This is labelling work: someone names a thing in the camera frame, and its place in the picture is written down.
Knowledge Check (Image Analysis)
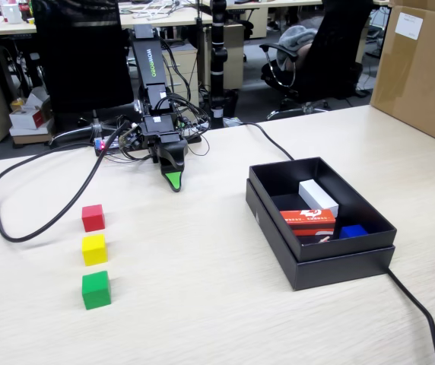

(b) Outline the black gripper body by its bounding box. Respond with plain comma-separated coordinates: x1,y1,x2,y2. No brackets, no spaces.
141,115,186,144

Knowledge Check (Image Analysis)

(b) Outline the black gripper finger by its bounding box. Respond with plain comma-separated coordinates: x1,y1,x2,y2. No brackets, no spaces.
151,139,189,174
164,171,184,194

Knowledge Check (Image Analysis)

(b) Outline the red wooden cube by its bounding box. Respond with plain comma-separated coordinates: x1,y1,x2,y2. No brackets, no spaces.
81,204,106,233

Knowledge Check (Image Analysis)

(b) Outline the yellow wooden cube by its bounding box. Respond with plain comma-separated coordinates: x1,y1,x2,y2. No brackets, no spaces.
81,233,109,267

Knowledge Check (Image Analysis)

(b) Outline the green wooden cube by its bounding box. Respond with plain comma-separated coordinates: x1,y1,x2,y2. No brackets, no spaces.
81,270,113,311

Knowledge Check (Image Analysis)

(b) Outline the open white paper box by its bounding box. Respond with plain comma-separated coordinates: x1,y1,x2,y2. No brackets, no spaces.
25,87,51,111

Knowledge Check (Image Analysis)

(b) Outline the small white box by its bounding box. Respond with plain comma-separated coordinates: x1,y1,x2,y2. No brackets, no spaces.
298,179,340,220

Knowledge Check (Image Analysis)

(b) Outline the black box lid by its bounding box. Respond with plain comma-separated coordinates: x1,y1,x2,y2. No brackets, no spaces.
245,178,396,292

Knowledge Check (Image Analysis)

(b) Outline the black cardboard box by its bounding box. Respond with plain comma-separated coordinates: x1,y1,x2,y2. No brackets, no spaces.
248,156,398,264

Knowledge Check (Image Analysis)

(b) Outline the large brown cardboard box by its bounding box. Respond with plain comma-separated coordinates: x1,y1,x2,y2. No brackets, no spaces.
369,0,435,151

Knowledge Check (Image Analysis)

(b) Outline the controller circuit board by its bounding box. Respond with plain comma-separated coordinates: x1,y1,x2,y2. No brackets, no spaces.
94,137,123,154

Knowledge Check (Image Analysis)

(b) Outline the beige drawer cabinet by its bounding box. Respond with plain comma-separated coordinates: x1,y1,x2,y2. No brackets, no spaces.
162,41,200,111

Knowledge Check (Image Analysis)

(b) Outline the black jointed pole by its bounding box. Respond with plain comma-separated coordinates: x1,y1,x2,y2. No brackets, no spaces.
208,0,238,129

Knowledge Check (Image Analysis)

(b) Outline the beige office desk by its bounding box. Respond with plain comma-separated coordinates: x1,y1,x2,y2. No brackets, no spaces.
0,21,40,41
118,5,214,30

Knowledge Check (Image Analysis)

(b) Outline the black mesh office chair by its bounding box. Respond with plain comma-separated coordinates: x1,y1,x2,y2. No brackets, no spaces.
30,0,142,148

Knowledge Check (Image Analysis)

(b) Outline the white folding stand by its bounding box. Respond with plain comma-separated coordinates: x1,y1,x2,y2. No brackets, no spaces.
130,0,177,21

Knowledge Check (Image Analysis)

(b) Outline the flat brown carton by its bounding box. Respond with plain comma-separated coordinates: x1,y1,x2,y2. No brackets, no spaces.
11,127,53,145

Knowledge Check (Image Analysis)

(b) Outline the white and red carton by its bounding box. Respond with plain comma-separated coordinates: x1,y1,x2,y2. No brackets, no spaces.
9,106,51,130

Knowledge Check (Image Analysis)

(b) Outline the orange matchbox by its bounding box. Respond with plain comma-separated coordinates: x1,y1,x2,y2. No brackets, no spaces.
280,208,337,237

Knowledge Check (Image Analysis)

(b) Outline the grey jacket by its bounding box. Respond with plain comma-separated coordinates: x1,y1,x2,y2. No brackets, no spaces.
278,24,319,73

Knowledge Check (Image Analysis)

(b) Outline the blue wooden cube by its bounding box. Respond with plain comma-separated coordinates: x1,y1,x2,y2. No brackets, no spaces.
338,224,369,240

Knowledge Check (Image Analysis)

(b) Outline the black office chair with armrests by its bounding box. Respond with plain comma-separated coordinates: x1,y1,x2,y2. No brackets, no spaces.
259,0,378,122

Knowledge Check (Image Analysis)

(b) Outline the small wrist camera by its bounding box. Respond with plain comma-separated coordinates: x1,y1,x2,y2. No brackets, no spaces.
120,127,144,151

